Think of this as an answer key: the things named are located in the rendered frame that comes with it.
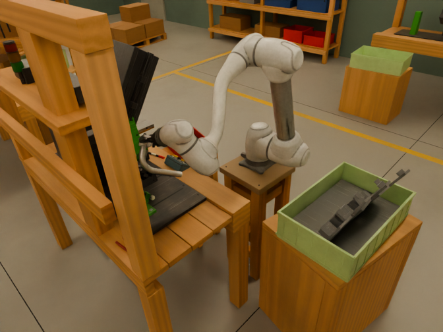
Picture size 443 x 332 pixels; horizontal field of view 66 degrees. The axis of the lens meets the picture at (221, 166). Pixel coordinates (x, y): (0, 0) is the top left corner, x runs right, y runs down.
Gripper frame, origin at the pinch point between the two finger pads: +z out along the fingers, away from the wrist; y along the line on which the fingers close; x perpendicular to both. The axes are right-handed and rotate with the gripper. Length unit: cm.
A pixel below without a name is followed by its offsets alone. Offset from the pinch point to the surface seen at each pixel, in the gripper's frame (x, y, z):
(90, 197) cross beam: 30.9, 24.6, -18.9
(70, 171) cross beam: 20.7, 30.6, 0.8
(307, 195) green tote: 12, -82, -31
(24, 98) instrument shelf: -7, 53, 10
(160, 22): -403, -177, 541
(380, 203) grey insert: 10, -118, -50
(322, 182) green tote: 3, -93, -32
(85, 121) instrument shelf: 2.9, 32.9, -21.6
